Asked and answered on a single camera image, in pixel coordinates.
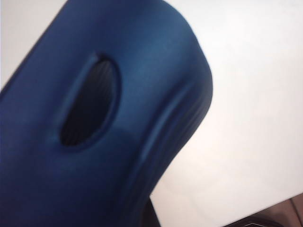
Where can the blue rubber slipper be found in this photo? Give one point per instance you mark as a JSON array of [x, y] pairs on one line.
[[71, 165]]

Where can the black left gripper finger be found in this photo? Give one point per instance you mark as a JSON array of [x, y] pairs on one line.
[[151, 216]]

